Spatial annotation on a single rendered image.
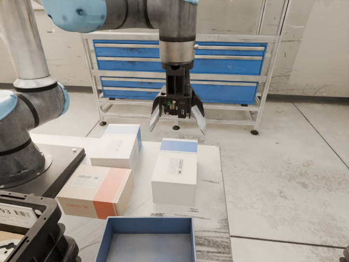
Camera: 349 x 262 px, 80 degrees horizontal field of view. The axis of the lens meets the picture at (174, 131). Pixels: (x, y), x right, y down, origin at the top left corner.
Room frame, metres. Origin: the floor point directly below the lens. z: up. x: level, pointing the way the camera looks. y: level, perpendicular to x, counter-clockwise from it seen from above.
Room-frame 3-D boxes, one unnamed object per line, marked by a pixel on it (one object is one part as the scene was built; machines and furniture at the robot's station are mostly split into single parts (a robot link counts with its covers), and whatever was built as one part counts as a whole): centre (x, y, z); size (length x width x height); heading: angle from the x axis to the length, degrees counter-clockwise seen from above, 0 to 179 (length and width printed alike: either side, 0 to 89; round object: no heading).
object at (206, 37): (1.94, -0.02, 0.91); 1.70 x 0.10 x 0.05; 84
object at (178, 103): (0.45, -0.01, 1.02); 0.09 x 0.08 x 0.12; 174
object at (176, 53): (0.46, -0.01, 1.10); 0.08 x 0.08 x 0.05
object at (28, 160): (0.49, 0.49, 0.80); 0.15 x 0.15 x 0.10
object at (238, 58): (1.86, -0.42, 0.60); 0.72 x 0.03 x 0.56; 84
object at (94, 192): (0.40, 0.21, 0.74); 0.16 x 0.12 x 0.07; 82
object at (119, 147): (0.58, 0.19, 0.74); 0.20 x 0.12 x 0.09; 178
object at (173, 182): (0.48, -0.01, 0.74); 0.20 x 0.12 x 0.09; 174
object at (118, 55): (1.95, 0.38, 0.60); 0.72 x 0.03 x 0.56; 84
